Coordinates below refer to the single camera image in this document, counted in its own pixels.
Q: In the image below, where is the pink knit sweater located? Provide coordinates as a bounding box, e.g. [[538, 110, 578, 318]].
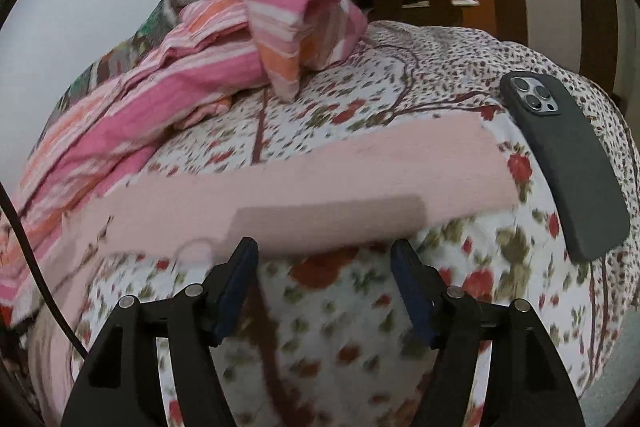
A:
[[8, 110, 522, 327]]

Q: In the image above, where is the pink striped quilt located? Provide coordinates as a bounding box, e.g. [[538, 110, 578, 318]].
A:
[[18, 0, 367, 318]]

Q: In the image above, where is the patchwork floral blanket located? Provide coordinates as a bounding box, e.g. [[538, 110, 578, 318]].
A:
[[49, 0, 241, 113]]

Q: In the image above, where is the black smartphone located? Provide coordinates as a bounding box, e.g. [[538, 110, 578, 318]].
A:
[[500, 72, 630, 263]]

